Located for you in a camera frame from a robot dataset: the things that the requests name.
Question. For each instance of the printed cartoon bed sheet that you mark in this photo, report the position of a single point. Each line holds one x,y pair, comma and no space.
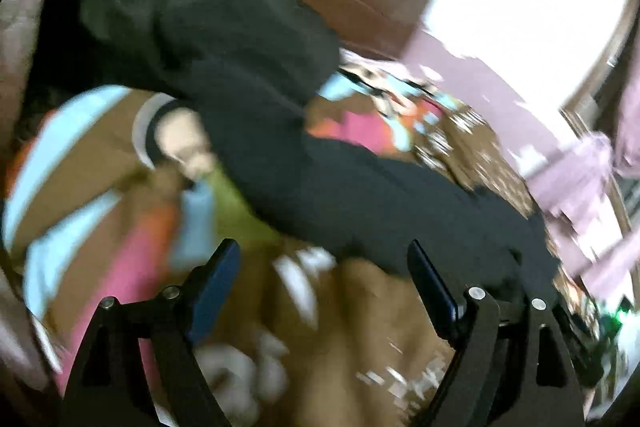
90,167

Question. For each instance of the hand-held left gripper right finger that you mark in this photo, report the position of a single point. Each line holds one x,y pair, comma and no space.
435,282

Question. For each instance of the purple satin curtain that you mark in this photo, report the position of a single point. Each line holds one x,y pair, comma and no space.
575,187

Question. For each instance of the dark padded jacket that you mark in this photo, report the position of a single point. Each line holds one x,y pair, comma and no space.
250,57

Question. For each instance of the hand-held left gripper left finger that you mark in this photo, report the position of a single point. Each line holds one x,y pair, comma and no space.
215,292

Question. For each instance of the wooden framed window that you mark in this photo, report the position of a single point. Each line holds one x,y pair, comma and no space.
616,32

